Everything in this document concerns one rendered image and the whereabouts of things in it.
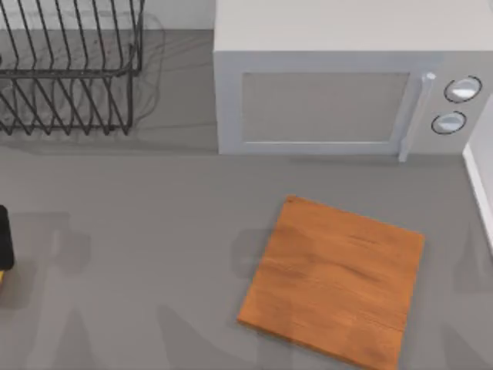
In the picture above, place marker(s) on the yellow object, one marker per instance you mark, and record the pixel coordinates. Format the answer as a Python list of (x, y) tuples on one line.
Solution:
[(1, 280)]

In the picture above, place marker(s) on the microwave oven door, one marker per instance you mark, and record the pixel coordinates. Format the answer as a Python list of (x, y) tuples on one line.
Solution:
[(231, 100)]

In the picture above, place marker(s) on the orange wooden cutting board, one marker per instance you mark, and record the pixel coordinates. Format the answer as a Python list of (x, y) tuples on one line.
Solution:
[(331, 281)]

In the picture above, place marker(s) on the large microwave knob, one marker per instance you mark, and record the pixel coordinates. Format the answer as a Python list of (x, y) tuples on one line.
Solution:
[(462, 89)]

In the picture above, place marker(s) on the pale microwave oven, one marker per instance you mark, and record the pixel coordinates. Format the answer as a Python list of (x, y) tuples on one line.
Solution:
[(308, 34)]

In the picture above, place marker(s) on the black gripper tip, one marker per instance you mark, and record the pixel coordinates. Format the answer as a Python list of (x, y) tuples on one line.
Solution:
[(4, 239)]

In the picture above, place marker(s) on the small microwave knob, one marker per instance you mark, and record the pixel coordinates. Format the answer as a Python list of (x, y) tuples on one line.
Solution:
[(448, 123)]

